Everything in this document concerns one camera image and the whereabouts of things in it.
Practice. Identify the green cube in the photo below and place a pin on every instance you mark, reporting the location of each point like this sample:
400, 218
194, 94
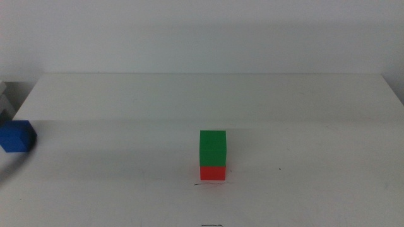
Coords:
213, 148

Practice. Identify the red cube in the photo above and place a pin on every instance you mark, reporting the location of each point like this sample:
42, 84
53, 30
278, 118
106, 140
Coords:
212, 173

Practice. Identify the blue cube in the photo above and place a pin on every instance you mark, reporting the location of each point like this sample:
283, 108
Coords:
14, 137

